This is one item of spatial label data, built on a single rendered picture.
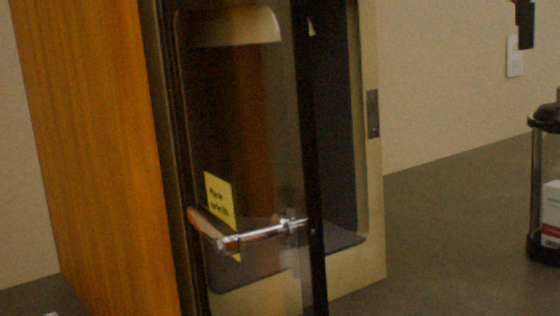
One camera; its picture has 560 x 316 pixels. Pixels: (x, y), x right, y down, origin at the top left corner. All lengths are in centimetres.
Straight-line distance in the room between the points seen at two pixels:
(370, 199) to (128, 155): 42
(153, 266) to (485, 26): 128
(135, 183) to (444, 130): 115
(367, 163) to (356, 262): 15
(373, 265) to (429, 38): 78
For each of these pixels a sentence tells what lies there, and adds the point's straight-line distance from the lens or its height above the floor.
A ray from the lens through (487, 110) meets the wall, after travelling 176.
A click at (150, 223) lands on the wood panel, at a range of 61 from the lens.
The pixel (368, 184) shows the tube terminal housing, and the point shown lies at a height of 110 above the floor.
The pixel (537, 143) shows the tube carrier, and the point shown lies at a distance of 97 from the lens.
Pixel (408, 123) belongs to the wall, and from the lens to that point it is 154.
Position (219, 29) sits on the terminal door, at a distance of 51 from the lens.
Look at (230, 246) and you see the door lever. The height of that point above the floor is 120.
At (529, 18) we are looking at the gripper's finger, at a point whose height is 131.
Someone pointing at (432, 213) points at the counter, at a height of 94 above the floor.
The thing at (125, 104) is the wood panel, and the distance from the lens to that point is 58.
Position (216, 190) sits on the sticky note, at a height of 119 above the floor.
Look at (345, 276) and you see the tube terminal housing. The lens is 90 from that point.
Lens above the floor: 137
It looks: 15 degrees down
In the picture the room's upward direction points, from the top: 5 degrees counter-clockwise
